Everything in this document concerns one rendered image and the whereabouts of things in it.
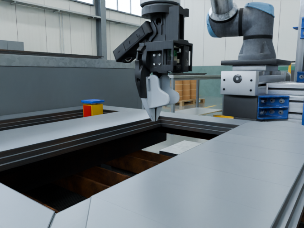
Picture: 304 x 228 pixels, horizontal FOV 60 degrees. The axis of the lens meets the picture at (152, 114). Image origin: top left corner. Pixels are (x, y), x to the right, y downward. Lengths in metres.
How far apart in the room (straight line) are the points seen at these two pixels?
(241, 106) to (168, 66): 0.66
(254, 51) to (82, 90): 0.74
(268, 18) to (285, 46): 9.54
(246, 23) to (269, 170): 0.85
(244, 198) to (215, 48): 11.40
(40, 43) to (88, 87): 9.14
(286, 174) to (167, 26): 0.30
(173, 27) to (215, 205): 0.31
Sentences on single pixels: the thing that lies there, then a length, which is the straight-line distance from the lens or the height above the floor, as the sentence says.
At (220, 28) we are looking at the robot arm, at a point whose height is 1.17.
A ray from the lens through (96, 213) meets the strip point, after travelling 0.29.
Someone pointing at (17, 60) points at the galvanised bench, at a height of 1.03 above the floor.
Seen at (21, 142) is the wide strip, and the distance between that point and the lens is 0.60.
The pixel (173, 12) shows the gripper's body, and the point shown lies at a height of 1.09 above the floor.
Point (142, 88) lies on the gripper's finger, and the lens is 0.50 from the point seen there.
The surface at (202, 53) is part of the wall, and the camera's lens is 11.94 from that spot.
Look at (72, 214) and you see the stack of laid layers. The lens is 0.29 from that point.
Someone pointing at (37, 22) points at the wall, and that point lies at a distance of 10.41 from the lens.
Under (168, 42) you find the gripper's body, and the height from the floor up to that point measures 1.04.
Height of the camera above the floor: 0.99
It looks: 9 degrees down
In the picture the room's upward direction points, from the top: straight up
